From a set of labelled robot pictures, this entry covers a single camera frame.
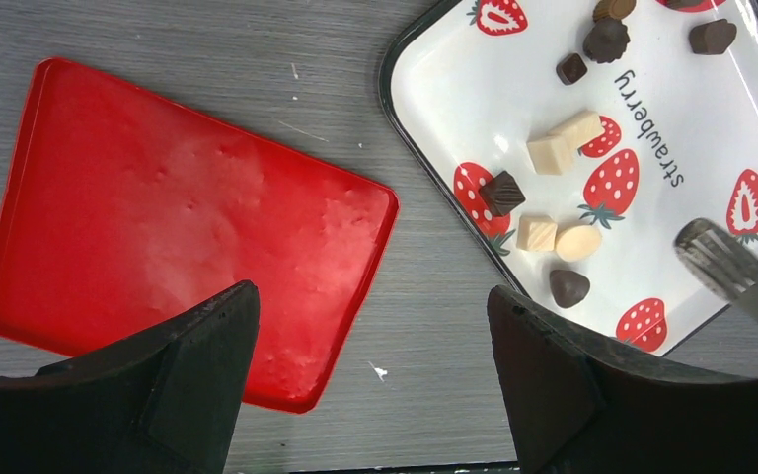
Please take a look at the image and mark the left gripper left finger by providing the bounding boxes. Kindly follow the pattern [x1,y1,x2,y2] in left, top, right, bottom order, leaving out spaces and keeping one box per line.
[0,281,260,473]

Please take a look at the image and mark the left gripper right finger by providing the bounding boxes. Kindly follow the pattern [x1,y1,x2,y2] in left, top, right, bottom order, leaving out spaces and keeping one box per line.
[487,285,758,473]

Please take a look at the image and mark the metal tongs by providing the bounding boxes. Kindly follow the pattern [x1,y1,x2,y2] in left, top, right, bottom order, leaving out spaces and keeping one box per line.
[673,217,758,323]

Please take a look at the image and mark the dark teardrop chocolate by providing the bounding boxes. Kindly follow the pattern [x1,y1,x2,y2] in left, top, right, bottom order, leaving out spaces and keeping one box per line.
[549,269,591,309]

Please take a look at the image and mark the white oval chocolate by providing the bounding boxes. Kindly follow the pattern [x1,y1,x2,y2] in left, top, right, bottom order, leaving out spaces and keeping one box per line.
[554,225,603,263]

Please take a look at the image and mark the white square chocolate lower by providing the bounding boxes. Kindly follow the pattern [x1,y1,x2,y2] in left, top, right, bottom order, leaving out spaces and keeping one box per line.
[516,215,558,252]

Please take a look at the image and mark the dark ribbed square chocolate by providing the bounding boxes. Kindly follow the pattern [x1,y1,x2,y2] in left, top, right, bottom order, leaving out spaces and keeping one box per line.
[479,171,526,217]

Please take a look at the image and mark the white rectangular chocolate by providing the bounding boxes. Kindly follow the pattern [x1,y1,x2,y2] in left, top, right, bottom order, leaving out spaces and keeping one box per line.
[548,111,605,151]

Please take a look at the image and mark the tiny dark square chocolate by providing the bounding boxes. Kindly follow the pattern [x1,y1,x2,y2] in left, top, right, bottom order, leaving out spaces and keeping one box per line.
[556,52,587,86]

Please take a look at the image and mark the dark flower chocolate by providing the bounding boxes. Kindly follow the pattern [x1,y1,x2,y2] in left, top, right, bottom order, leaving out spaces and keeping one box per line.
[582,18,631,63]

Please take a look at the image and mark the dark heart chocolate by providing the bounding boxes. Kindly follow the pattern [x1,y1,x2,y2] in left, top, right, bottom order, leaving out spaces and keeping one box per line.
[688,19,738,55]

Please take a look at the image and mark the brown round chocolate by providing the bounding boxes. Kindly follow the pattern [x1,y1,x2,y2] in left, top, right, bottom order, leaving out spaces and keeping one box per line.
[592,0,637,23]

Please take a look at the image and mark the red box lid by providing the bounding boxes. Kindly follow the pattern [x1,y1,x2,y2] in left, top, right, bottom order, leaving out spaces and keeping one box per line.
[0,57,400,414]

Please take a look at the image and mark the strawberry print white tray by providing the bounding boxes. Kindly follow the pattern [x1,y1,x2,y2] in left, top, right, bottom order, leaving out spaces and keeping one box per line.
[379,1,758,355]

